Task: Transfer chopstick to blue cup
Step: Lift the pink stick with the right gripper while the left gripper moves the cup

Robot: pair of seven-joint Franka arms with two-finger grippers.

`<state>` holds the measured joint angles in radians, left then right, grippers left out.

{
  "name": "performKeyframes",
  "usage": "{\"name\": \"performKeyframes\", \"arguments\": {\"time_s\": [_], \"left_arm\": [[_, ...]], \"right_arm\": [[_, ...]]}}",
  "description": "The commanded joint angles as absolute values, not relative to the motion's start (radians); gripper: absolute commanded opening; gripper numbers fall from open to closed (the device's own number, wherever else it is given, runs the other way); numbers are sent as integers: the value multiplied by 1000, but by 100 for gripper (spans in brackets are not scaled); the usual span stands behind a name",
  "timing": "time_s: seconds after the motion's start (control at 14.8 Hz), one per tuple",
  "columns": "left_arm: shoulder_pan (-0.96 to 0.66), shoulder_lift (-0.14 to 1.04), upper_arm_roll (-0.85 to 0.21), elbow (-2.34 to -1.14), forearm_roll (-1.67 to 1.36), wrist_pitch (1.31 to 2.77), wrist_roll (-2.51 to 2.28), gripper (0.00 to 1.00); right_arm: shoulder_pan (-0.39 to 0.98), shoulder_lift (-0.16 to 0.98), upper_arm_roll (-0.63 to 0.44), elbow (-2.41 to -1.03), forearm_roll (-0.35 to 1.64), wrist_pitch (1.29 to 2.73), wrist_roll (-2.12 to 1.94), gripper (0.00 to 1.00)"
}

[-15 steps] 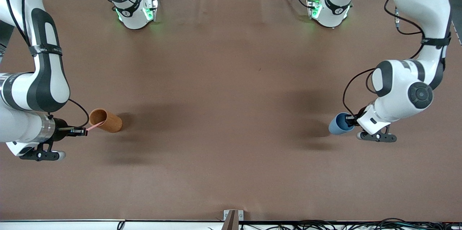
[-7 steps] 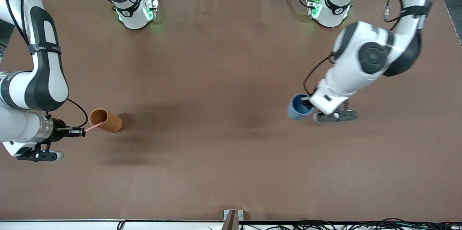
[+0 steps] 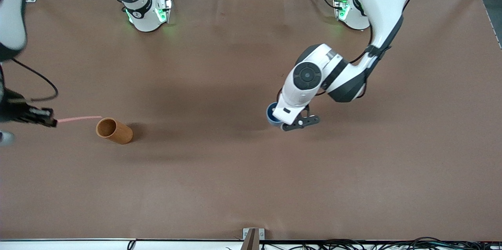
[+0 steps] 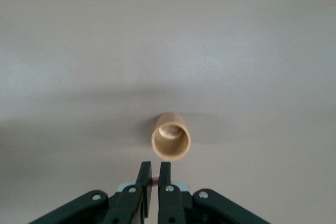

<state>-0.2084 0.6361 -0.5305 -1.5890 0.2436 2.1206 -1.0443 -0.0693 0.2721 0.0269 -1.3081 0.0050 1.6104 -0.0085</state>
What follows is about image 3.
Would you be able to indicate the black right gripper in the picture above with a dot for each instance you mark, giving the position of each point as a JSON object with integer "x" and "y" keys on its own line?
{"x": 15, "y": 112}

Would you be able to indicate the blue plastic cup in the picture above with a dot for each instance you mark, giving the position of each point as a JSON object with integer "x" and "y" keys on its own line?
{"x": 270, "y": 112}

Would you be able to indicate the pink chopstick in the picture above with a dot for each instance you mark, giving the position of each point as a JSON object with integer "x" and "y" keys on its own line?
{"x": 80, "y": 118}

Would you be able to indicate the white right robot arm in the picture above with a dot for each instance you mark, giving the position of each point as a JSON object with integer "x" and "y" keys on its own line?
{"x": 11, "y": 14}

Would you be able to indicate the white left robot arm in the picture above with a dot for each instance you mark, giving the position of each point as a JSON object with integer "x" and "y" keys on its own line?
{"x": 388, "y": 2}

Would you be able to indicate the brown wooden cup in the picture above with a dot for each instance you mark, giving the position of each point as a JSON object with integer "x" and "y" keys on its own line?
{"x": 117, "y": 132}

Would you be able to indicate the brown table mat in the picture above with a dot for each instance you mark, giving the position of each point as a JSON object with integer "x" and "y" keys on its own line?
{"x": 235, "y": 171}

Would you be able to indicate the grey metal table bracket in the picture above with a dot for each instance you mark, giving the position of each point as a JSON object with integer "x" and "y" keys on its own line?
{"x": 262, "y": 233}

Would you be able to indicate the brown wooden post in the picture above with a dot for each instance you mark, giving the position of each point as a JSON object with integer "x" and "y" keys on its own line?
{"x": 251, "y": 240}

